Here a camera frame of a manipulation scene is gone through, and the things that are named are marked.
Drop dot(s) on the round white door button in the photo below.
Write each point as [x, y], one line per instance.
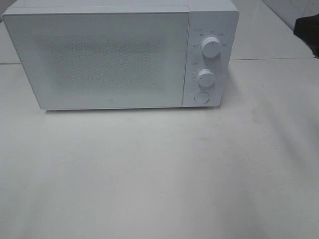
[202, 97]

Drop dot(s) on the white timer knob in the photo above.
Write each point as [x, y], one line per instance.
[206, 78]

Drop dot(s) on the white microwave door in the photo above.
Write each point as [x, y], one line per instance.
[101, 61]

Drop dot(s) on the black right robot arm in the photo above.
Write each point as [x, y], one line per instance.
[307, 29]

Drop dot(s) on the upper white power knob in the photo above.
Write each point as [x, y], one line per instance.
[211, 46]

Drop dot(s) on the white microwave oven body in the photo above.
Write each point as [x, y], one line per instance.
[206, 18]

